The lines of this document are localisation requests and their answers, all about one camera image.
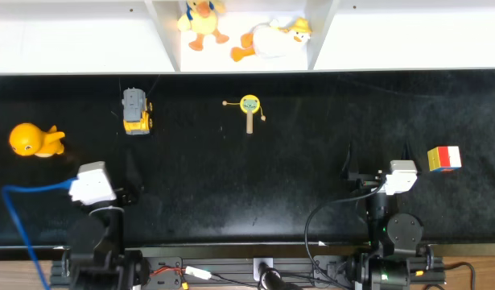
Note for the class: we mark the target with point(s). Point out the many-coloured puzzle cube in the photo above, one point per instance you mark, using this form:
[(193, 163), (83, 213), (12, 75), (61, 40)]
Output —
[(444, 158)]

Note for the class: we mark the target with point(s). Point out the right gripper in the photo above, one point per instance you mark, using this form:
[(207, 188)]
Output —
[(361, 181)]

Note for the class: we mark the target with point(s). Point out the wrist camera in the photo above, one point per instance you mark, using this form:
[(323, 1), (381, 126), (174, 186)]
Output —
[(400, 177), (92, 183)]

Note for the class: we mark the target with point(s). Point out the yellow plush duck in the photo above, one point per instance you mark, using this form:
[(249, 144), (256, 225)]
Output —
[(203, 22)]

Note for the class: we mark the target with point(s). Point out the white shelf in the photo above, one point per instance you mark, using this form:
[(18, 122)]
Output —
[(70, 40)]

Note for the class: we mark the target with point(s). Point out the grey and yellow toy truck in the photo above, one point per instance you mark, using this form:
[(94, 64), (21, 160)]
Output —
[(135, 110)]

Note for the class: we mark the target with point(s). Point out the yellow rubber duck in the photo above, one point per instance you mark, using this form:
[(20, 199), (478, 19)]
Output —
[(27, 141)]

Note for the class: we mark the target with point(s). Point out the mounting rail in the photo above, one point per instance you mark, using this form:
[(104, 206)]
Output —
[(231, 274)]

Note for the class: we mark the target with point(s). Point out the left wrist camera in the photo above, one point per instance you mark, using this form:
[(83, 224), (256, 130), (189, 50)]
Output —
[(92, 183)]

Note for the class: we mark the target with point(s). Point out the yellow rattle drum toy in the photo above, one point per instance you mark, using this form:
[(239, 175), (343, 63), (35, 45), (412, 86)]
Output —
[(250, 104)]

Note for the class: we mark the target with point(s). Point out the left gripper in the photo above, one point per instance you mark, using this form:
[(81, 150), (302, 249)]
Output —
[(124, 196)]

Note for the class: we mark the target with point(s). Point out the white plush duck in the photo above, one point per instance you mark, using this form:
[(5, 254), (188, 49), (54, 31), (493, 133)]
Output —
[(273, 42)]

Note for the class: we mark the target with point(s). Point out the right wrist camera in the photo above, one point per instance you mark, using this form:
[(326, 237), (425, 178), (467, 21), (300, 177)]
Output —
[(400, 177)]

